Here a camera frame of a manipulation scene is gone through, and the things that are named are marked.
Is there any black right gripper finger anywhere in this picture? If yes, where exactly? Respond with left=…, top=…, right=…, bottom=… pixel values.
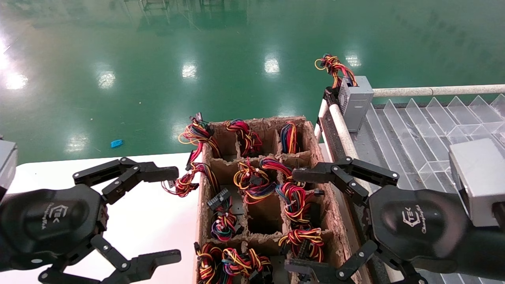
left=284, top=240, right=428, bottom=284
left=293, top=157, right=400, bottom=206

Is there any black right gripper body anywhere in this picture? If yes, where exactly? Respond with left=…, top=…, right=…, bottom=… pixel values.
left=369, top=185, right=505, bottom=275

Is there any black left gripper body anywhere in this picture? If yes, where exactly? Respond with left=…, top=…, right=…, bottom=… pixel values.
left=0, top=185, right=109, bottom=273

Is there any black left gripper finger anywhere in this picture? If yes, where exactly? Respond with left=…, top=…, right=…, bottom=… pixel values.
left=38, top=235, right=182, bottom=284
left=73, top=157, right=179, bottom=206

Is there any power supply wire bundle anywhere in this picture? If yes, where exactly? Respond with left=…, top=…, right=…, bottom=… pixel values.
left=280, top=121, right=299, bottom=154

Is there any brown cardboard divided box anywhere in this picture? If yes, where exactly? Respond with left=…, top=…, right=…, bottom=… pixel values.
left=193, top=116, right=361, bottom=284

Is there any clear plastic divider tray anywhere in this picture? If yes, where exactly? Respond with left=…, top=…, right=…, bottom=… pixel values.
left=351, top=94, right=505, bottom=284

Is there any power supply with coloured wires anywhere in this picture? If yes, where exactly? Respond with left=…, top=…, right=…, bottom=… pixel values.
left=162, top=162, right=220, bottom=198
left=222, top=248, right=273, bottom=284
left=194, top=242, right=225, bottom=284
left=234, top=158, right=277, bottom=204
left=207, top=188, right=244, bottom=242
left=178, top=112, right=221, bottom=158
left=275, top=182, right=325, bottom=226
left=314, top=54, right=374, bottom=133
left=259, top=158, right=306, bottom=188
left=278, top=228, right=325, bottom=263
left=225, top=120, right=264, bottom=157

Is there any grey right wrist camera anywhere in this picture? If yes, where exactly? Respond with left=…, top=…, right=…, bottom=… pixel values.
left=449, top=138, right=505, bottom=228

